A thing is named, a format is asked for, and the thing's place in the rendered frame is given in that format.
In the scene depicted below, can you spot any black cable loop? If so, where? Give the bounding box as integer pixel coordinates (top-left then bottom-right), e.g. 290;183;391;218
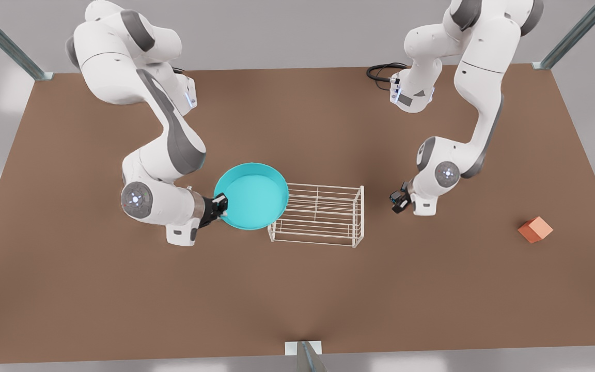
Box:
366;63;409;91

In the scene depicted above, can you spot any red button switch box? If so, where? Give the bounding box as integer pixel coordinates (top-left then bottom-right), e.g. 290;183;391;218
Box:
518;216;554;244

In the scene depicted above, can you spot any silver frame post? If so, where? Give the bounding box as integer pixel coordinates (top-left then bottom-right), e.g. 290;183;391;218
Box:
0;0;54;81
285;340;329;372
532;0;595;70

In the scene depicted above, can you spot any turquoise plate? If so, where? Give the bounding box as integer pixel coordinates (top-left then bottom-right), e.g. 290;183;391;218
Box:
213;163;290;231

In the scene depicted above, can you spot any white wire shelf rack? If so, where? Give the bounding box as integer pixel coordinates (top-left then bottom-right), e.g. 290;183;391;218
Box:
268;183;366;249

